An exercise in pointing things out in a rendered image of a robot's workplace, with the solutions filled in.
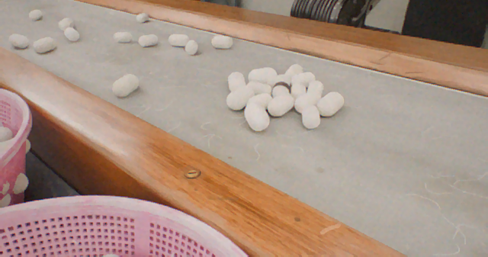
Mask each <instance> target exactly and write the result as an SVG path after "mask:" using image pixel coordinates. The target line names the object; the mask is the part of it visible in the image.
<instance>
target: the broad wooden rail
mask: <svg viewBox="0 0 488 257"><path fill-rule="evenodd" d="M76 1H79V2H85V3H89V4H92V5H95V6H98V7H102V8H109V9H112V10H115V11H122V12H125V13H128V14H134V15H138V14H142V13H146V14H148V16H149V18H152V19H155V20H158V21H164V22H168V23H171V24H178V25H181V26H185V27H191V28H194V29H198V30H202V31H207V32H211V33H215V34H221V35H225V36H228V37H234V38H238V39H241V40H247V42H252V43H257V44H261V45H265V46H268V47H274V48H278V49H281V50H287V51H291V52H295V53H301V54H304V55H308V56H314V57H317V58H320V59H327V60H331V61H334V62H337V63H344V64H347V65H350V66H357V67H361V68H364V69H370V70H374V71H377V72H383V73H386V74H390V75H397V76H400V77H404V78H407V79H410V80H413V81H417V82H423V83H426V84H430V85H437V86H440V87H444V88H449V89H453V90H457V91H460V92H466V93H471V94H474V95H479V96H483V97H487V98H488V50H485V49H480V48H476V47H467V46H461V45H457V44H452V43H443V41H438V40H429V39H424V38H419V37H411V36H406V35H401V34H392V33H387V32H382V31H373V30H368V29H364V28H358V27H349V26H345V25H340V24H331V23H326V22H322V21H313V20H308V19H302V18H294V17H290V16H284V15H279V14H271V13H266V12H261V11H253V10H247V9H242V8H234V7H229V6H224V5H220V4H215V3H209V2H201V1H196V0H76Z"/></svg>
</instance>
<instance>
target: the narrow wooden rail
mask: <svg viewBox="0 0 488 257"><path fill-rule="evenodd" d="M0 89H4V90H7V91H10V92H13V93H15V94H16V95H18V96H19V97H21V98H22V99H23V100H24V101H25V102H26V103H27V106H28V107H29V109H30V113H31V118H32V124H31V129H30V133H29V134H28V136H27V140H28V141H29V142H30V149H29V152H30V153H32V154H33V155H34V156H36V157H37V158H38V159H39V160H40V161H41V162H42V163H44V164H45V165H46V166H47V167H48V168H50V169H51V170H52V171H53V172H54V173H56V174H57V175H58V176H59V177H60V178H61V179H62V180H63V181H64V182H65V183H67V184H68V185H70V186H71V187H72V189H74V190H75V191H76V192H77V193H78V194H80V195H81V196H111V197H120V198H132V199H137V200H142V201H148V202H153V203H156V204H161V205H163V206H166V207H170V208H172V209H175V210H179V211H181V212H183V213H185V214H188V215H190V216H193V217H195V218H196V219H198V220H200V221H202V222H204V223H206V224H207V225H209V227H211V228H213V229H215V230H216V231H218V232H219V233H221V234H222V235H224V236H225V237H226V238H227V239H229V240H230V241H232V242H233V243H234V244H235V245H236V246H238V247H239V248H240V249H241V250H242V251H243V252H244V253H245V254H246V255H247V256H249V257H409V256H407V255H405V254H403V253H401V252H399V251H397V250H395V249H392V248H390V247H389V246H387V245H385V244H383V243H381V242H379V241H377V240H375V239H373V238H371V237H369V236H367V235H365V234H364V233H362V232H360V231H357V230H355V229H353V228H351V227H349V226H348V225H347V224H345V223H343V222H341V221H339V220H337V219H336V218H334V217H331V216H329V215H328V214H325V213H323V212H321V211H319V210H317V209H315V208H313V207H311V206H310V205H308V204H305V203H304V202H302V201H299V200H297V199H296V198H293V197H291V196H290V195H288V194H286V193H284V192H282V191H281V190H279V189H277V188H275V187H273V186H271V185H269V184H267V183H265V182H263V181H262V180H260V179H258V178H256V177H254V176H252V175H250V174H247V173H245V172H243V171H241V170H239V169H237V168H236V167H234V166H232V165H230V164H228V163H226V162H224V161H222V160H220V159H218V158H216V157H214V156H211V155H210V154H209V153H207V152H205V151H203V150H202V149H199V148H197V147H196V146H193V145H191V144H190V143H187V142H185V141H184V140H182V139H180V138H178V137H176V136H173V135H171V134H170V133H167V132H165V131H164V130H161V129H159V128H158V127H156V126H154V125H152V124H150V123H148V122H146V121H144V120H142V119H140V118H138V117H135V115H133V114H131V113H130V112H128V111H125V110H124V109H122V108H119V107H118V106H116V105H114V104H112V103H110V102H108V101H106V100H104V99H102V98H99V97H98V96H96V95H93V94H92V93H90V92H87V91H86V90H84V89H82V88H80V87H78V86H77V85H74V84H72V83H71V82H67V81H66V80H64V79H63V78H61V77H59V76H57V75H55V74H54V73H52V72H50V71H48V70H46V69H44V68H42V67H40V66H38V65H36V64H33V63H31V62H29V61H28V60H26V59H24V58H22V57H20V56H18V55H16V54H14V53H12V52H10V51H8V50H6V49H4V48H3V47H0Z"/></svg>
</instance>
